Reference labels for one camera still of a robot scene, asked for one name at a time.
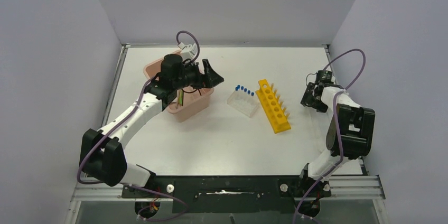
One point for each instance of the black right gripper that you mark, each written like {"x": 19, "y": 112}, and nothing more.
{"x": 320, "y": 108}

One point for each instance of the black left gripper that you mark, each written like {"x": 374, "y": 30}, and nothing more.
{"x": 210, "y": 79}

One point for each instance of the red green stirring sticks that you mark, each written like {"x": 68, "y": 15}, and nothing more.
{"x": 180, "y": 97}

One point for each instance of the black wire ring stand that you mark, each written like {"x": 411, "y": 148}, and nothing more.
{"x": 194, "y": 91}

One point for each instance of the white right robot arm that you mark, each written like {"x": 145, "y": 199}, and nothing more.
{"x": 350, "y": 131}

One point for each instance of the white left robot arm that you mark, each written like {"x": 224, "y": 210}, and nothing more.
{"x": 102, "y": 153}

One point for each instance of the yellow test tube rack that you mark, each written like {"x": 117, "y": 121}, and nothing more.
{"x": 273, "y": 107}

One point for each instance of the clear plastic tube box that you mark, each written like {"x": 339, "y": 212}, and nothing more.
{"x": 243, "y": 102}

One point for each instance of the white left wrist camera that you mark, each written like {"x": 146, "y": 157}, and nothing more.
{"x": 188, "y": 51}

